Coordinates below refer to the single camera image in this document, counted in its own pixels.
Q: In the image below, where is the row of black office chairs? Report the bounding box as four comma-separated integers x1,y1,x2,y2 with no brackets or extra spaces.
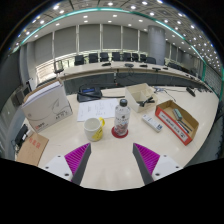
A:
53,51,158,74

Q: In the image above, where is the white copy paper carton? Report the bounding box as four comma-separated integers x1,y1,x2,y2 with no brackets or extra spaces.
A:
20,79,74,134

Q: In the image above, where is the white and yellow mug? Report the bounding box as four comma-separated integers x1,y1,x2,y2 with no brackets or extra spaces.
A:
83,116,106,142

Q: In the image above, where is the black desk conference console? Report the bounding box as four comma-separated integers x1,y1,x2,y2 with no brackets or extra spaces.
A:
76,86,103,103

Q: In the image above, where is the beige divided organizer box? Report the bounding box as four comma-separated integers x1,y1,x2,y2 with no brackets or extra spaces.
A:
124,82,159,114

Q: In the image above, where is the clear black-capped drink bottle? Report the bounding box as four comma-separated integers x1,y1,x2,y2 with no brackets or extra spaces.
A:
113,98,132,137

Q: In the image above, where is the black marker pen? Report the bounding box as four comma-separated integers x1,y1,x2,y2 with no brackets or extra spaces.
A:
137,96,156,108

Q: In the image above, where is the small white rectangular box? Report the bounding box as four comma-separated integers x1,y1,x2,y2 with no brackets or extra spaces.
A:
141,113,164,133

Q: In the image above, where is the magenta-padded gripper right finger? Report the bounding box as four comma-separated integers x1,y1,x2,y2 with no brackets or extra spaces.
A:
132,142,184,186

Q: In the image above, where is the group of ceiling lights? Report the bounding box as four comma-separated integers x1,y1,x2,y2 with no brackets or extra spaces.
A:
13,0,224,68

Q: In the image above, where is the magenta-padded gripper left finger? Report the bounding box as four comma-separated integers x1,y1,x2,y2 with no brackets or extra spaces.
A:
41,142,92,186

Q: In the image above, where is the red-edged open cardboard box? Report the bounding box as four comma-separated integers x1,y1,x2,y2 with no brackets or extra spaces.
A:
154,99,200,147

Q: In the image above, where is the black power adapter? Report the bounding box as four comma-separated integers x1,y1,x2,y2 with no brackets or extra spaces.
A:
13,123,29,148

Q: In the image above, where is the brown paper envelope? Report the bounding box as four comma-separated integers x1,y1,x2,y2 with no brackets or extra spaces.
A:
15,131,50,167

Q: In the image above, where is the flat round red coaster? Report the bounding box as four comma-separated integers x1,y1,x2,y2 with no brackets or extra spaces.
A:
110,126,130,139

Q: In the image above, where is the white printed paper sheet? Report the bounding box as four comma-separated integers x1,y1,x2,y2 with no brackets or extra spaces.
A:
76,98,120,123

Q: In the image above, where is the small grey monitor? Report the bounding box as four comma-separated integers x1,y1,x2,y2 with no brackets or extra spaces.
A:
11,84,33,108

